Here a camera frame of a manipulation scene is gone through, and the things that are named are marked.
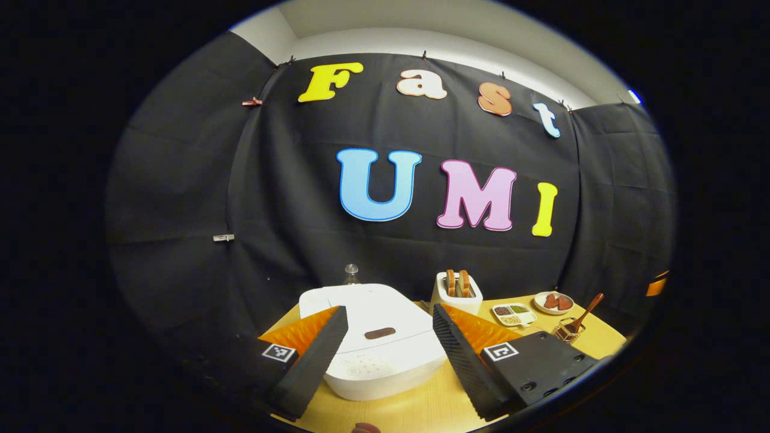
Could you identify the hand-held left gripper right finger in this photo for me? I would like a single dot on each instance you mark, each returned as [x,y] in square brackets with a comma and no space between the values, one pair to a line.
[463,367]

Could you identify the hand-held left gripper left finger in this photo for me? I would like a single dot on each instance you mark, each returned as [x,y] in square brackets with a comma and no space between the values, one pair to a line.
[313,361]

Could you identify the brown wooden spoon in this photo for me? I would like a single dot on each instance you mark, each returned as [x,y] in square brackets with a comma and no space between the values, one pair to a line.
[592,304]

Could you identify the white rice cooker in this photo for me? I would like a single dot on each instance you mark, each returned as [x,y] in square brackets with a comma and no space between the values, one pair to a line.
[391,361]

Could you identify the white toaster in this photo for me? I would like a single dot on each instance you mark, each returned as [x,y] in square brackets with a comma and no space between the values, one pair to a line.
[442,304]

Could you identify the yellow soybeans heap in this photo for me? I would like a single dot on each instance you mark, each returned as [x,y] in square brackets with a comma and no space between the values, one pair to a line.
[511,320]

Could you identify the green beans heap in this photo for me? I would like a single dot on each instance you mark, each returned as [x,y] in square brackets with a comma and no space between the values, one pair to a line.
[519,309]

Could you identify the bread slice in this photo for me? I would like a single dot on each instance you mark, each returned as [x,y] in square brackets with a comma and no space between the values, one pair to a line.
[450,282]
[464,284]

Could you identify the white divided dish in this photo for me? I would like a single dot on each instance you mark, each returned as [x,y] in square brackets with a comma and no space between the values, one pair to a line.
[529,316]

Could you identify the small glass bottle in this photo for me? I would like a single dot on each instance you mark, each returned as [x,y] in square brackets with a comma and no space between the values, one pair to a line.
[352,276]

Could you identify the red meat piece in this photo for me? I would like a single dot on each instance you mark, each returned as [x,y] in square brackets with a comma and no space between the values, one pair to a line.
[565,303]
[551,300]

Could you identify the round white plate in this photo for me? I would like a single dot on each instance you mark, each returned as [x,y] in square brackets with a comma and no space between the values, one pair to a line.
[540,308]

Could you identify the silver cloth clip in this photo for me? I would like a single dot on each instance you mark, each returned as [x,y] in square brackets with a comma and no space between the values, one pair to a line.
[224,238]

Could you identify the short ceiling light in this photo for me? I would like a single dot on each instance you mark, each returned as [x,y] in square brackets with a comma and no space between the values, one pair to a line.
[634,96]

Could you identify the red cloth clip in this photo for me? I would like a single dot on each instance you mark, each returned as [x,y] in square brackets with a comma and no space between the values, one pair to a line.
[252,101]

